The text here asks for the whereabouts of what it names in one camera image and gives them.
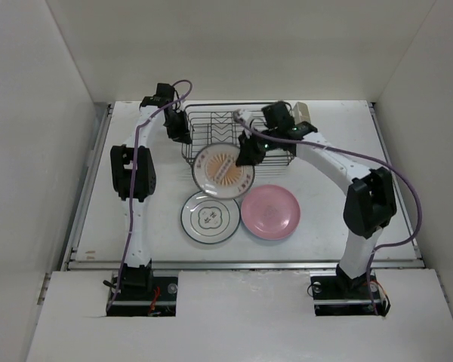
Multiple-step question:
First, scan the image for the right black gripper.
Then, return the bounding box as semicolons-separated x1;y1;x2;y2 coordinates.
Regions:
236;125;279;166

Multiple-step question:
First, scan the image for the dark wire dish rack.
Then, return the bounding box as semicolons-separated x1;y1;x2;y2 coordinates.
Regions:
181;102;297;167

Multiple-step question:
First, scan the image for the white plate with red print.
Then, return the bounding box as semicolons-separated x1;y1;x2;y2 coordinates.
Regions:
192;143;255;200

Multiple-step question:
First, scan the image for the pink plate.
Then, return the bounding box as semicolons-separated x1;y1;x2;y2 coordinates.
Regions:
241;185;301;226

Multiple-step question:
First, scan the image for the white plate with flower outline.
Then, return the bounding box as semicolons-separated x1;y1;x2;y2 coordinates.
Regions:
180;192;241;245

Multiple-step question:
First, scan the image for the blue plate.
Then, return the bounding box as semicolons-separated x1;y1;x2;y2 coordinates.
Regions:
244;223;297;241

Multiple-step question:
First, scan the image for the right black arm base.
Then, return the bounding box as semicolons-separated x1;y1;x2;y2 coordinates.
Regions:
307;271;391;317

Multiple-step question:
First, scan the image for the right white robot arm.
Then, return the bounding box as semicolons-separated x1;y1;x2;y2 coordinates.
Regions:
233;101;397;297

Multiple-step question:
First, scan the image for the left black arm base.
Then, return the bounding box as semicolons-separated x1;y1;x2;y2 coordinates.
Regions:
103;269;179;318

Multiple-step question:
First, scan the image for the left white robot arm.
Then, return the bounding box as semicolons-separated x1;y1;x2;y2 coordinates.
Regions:
110;80;193;299

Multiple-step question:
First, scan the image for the beige plastic cutlery holder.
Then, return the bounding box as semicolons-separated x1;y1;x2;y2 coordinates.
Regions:
292;102;311;124

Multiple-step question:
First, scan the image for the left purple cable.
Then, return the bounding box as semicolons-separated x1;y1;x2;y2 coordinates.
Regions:
106;79;194;314

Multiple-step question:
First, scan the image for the purple cable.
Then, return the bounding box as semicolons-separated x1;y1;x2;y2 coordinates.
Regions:
233;112;423;316
106;79;194;314

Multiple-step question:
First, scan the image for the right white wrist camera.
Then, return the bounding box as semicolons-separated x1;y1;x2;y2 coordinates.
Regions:
233;109;254;127

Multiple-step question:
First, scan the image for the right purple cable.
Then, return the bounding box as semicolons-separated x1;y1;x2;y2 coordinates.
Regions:
233;112;423;316

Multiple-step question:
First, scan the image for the aluminium rail frame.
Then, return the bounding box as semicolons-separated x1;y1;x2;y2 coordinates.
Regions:
35;100;450;306

